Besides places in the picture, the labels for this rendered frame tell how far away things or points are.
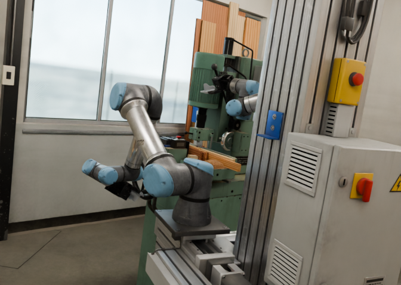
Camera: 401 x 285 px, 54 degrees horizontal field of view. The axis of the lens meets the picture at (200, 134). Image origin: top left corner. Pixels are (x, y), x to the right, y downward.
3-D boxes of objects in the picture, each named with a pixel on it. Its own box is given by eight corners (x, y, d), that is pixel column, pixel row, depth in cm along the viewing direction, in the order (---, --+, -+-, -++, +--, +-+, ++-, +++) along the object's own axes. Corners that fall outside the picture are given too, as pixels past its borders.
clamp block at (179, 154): (151, 158, 223) (153, 143, 222) (170, 158, 232) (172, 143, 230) (166, 165, 212) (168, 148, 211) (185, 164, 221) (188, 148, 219)
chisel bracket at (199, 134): (187, 141, 232) (189, 126, 230) (205, 141, 241) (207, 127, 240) (195, 143, 226) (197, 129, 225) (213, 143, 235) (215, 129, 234)
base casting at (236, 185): (148, 177, 242) (150, 163, 241) (216, 173, 279) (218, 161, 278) (194, 201, 208) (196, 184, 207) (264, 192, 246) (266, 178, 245)
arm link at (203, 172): (216, 197, 148) (222, 163, 146) (188, 201, 139) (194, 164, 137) (197, 188, 157) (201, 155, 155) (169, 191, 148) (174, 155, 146)
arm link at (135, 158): (163, 83, 174) (132, 172, 193) (142, 80, 167) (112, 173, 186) (176, 94, 167) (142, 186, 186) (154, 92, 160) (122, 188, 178)
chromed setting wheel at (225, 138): (218, 150, 229) (221, 129, 227) (233, 150, 237) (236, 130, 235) (221, 151, 227) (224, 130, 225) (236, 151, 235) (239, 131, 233)
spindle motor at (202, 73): (182, 104, 230) (188, 50, 226) (204, 106, 242) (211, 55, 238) (200, 108, 217) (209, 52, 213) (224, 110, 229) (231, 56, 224)
